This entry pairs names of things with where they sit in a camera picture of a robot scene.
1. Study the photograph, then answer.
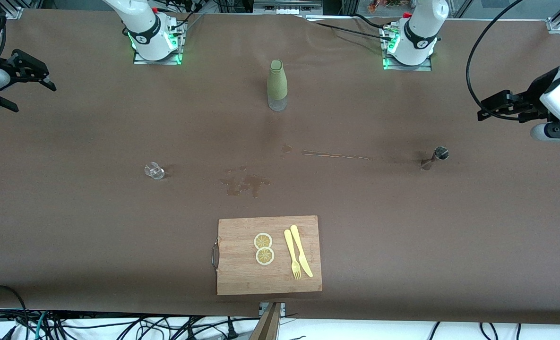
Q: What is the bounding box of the steel double jigger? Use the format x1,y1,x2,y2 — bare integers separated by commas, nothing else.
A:
421,146,449,170

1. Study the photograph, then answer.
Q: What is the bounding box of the brown table mat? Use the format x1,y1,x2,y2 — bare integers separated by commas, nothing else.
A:
0,8,560,326

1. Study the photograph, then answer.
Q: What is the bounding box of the green sleeved glass bottle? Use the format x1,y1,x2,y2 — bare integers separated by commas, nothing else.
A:
267,59,288,112

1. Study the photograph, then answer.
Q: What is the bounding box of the grey power strip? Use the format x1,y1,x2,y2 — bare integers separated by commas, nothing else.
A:
254,0,323,16

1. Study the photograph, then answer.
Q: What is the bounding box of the yellow plastic knife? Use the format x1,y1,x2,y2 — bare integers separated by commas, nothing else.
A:
290,225,314,278

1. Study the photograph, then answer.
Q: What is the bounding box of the yellow plastic fork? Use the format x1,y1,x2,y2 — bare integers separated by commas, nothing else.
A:
284,229,302,280

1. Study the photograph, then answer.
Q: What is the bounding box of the wooden cutting board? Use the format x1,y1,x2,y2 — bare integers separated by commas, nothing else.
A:
212,215,323,296

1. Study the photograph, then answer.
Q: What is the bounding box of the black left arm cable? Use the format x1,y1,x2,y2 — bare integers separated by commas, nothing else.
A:
465,0,528,119

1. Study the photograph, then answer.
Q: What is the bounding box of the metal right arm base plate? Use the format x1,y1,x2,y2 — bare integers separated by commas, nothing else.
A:
133,21,185,66

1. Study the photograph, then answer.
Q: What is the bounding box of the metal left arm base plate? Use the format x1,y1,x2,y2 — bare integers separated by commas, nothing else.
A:
383,26,432,71

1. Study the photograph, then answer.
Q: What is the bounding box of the black base cable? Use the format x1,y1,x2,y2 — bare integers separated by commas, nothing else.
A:
303,13,394,42

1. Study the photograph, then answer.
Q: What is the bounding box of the wooden post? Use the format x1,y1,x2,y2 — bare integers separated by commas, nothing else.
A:
249,302,283,340

